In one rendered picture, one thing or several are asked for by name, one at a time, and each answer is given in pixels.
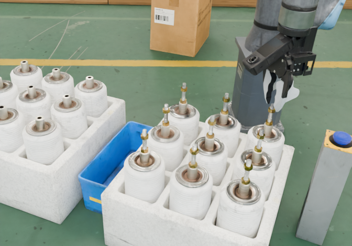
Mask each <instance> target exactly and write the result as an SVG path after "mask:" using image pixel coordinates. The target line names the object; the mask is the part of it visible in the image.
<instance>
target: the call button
mask: <svg viewBox="0 0 352 246"><path fill-rule="evenodd" d="M333 139H334V141H335V142H336V143H338V144H341V145H347V144H348V143H350V142H351V140H352V137H351V136H350V135H349V134H348V133H346V132H343V131H337V132H334V134H333Z"/></svg>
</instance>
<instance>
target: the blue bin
mask: <svg viewBox="0 0 352 246"><path fill-rule="evenodd" d="M152 128H154V127H151V126H147V125H144V124H140V123H138V122H134V121H129V122H128V123H127V124H126V125H124V126H123V128H122V129H121V130H120V131H119V132H118V133H117V134H116V135H115V136H114V137H113V138H112V140H111V141H110V142H109V143H108V144H107V145H106V146H105V147H104V148H103V149H102V150H101V151H100V152H99V153H98V154H97V155H96V157H95V158H94V159H93V160H92V161H91V162H90V163H89V164H88V165H87V166H86V167H85V168H84V169H83V170H82V171H81V172H80V173H79V175H78V180H79V182H80V183H81V189H82V194H83V199H84V204H85V208H86V209H89V210H91V211H94V212H96V213H99V214H103V213H102V201H101V194H102V192H103V191H104V190H105V189H106V188H107V187H108V186H109V184H110V183H111V182H112V180H113V179H114V178H115V177H116V175H117V174H118V173H119V172H120V171H121V169H122V168H123V167H124V162H125V160H126V158H127V157H128V156H129V155H131V154H132V153H134V152H136V151H137V150H138V149H139V148H140V146H141V145H142V139H141V133H142V130H143V129H146V130H147V133H148V132H149V131H150V130H151V129H152Z"/></svg>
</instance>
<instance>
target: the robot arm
mask: <svg viewBox="0 0 352 246"><path fill-rule="evenodd" d="M345 1H346V0H257V4H256V11H255V17H254V24H253V26H252V28H251V30H250V32H249V34H248V36H247V38H246V41H245V48H246V49H247V50H248V51H250V52H252V54H251V55H249V56H248V57H247V58H245V59H244V60H243V65H244V67H245V68H246V70H247V71H249V72H250V73H251V74H252V75H257V74H259V73H260V72H261V71H263V90H264V94H265V100H266V102H267V104H269V103H270V100H271V93H272V91H273V90H275V89H276V90H277V92H276V95H275V101H274V104H273V106H274V108H275V110H276V112H279V111H280V110H281V108H282V107H283V105H284V104H285V103H286V102H288V101H290V100H292V99H294V98H296V97H297V96H298V95H299V90H298V89H297V88H294V87H293V82H294V81H293V76H299V75H303V76H306V75H312V71H313V66H314V63H315V59H316V54H315V53H313V52H312V49H313V45H314V41H315V37H316V33H317V30H318V29H324V30H331V29H333V28H334V27H335V24H336V22H337V20H338V18H339V15H340V12H341V11H342V8H343V5H344V3H345ZM308 54H310V55H308ZM308 61H313V62H312V66H311V70H309V71H306V70H308V67H309V66H308V65H307V64H308Z"/></svg>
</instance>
